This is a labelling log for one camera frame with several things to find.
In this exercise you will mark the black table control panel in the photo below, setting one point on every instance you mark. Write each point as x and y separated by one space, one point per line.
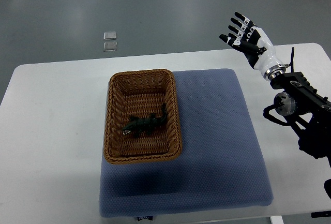
321 214

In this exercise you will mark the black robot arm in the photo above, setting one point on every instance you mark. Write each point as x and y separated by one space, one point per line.
307 113

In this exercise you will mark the upper metal floor plate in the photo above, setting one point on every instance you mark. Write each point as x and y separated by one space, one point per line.
110 35

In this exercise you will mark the white table leg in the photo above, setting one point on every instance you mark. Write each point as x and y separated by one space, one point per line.
276 220

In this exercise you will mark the brown wicker basket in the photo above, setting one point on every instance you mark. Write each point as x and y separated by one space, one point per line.
140 93

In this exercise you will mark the blue grey cushion mat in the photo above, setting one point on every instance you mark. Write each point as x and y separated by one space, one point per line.
221 164

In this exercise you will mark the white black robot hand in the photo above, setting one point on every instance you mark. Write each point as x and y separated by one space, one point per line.
252 41

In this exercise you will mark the dark toy crocodile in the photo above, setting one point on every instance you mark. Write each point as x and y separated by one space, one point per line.
138 125

